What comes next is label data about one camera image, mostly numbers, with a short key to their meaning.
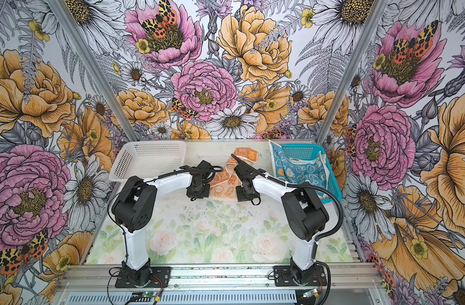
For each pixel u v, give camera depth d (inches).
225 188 39.4
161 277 29.1
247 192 31.3
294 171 41.1
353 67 34.5
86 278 29.8
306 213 19.3
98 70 35.4
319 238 20.3
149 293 28.0
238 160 27.4
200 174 30.8
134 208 20.3
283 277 29.0
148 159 44.2
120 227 21.1
